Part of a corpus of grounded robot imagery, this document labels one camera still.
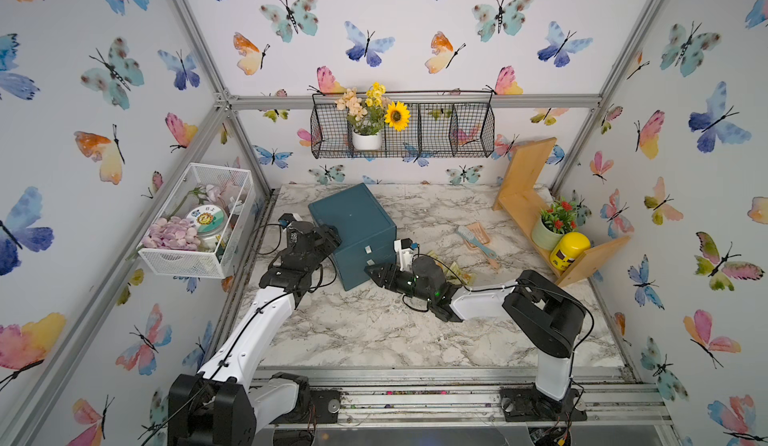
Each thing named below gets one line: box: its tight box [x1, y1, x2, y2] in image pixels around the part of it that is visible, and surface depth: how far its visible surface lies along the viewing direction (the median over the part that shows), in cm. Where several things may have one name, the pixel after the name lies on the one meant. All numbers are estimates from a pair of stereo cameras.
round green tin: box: [186, 204, 228, 237], surface depth 67 cm
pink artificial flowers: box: [141, 216, 201, 251], surface depth 61 cm
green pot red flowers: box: [531, 196, 578, 251], surface depth 89 cm
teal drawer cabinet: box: [308, 182, 398, 291], surface depth 86 cm
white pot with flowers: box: [334, 82, 411, 151], surface depth 86 cm
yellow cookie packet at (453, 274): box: [444, 262, 477, 286], surface depth 98 cm
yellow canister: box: [550, 232, 591, 272], surface depth 86 cm
